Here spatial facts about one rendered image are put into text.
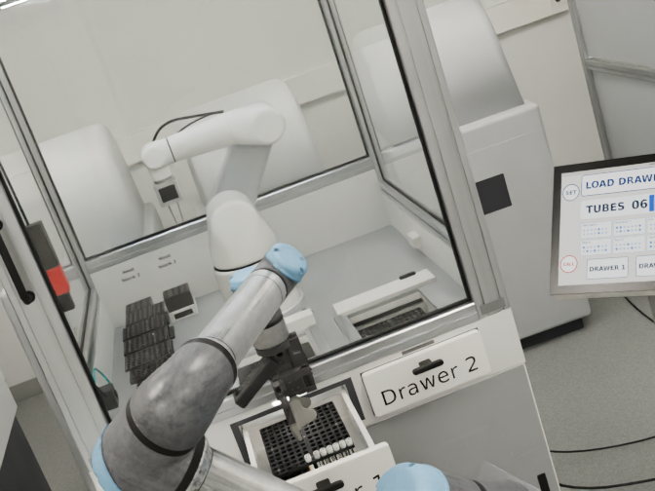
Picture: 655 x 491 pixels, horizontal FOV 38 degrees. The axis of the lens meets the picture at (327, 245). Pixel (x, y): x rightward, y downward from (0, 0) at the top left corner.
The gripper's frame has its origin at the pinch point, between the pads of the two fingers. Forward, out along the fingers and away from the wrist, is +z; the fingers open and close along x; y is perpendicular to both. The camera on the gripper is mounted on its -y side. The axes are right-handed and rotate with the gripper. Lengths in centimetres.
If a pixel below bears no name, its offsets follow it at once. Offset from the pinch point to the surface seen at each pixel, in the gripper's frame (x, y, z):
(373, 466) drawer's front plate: -10.9, 12.1, 7.5
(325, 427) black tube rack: 11.6, 6.6, 7.9
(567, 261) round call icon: 19, 71, -5
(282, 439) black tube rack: 12.5, -3.0, 7.4
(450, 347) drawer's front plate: 21.1, 40.2, 5.9
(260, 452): 22.8, -8.7, 14.0
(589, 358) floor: 152, 120, 99
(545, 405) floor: 132, 91, 99
